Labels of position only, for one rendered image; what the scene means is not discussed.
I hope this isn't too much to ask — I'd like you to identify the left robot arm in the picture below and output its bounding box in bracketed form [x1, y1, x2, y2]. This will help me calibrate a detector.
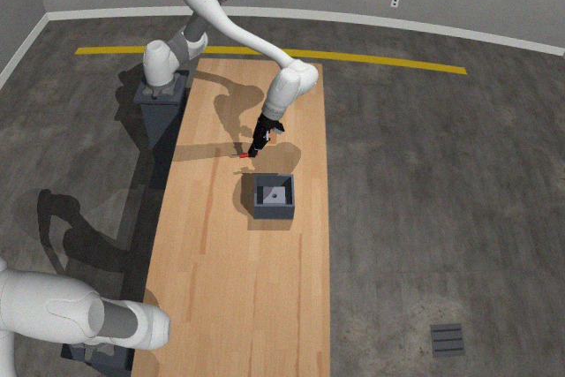
[142, 0, 319, 120]

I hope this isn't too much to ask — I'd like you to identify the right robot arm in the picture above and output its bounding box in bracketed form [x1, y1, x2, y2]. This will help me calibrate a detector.
[0, 254, 171, 377]

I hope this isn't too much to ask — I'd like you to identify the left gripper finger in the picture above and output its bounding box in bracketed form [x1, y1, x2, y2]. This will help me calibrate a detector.
[249, 127, 270, 158]
[248, 118, 261, 154]

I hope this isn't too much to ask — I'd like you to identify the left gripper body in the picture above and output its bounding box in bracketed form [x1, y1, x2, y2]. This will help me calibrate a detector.
[259, 112, 278, 135]

